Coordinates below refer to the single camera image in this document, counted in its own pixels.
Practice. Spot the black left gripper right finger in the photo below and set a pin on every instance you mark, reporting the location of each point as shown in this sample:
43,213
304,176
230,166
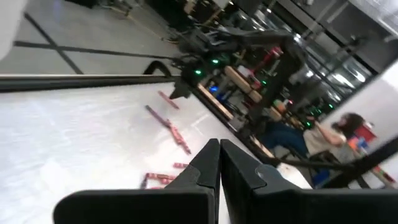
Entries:
295,205

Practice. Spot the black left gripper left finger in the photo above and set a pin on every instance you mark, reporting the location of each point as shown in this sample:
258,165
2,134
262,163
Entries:
155,205

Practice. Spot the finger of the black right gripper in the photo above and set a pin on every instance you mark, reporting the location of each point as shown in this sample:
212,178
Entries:
182,91

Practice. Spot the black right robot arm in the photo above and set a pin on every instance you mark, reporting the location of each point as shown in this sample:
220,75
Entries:
264,37

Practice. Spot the red crayon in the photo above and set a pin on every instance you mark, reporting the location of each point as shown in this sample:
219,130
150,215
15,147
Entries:
180,165
179,139
168,181
168,99
160,176

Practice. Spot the purple crayon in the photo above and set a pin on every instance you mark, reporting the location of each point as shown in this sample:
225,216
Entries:
143,183
157,115

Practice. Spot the wooden workbench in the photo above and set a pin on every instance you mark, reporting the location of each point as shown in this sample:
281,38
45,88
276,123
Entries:
239,81

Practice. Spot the person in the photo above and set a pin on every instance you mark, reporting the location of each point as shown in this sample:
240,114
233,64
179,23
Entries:
317,140

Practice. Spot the red plastic bin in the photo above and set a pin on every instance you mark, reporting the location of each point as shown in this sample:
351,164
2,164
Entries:
365,132

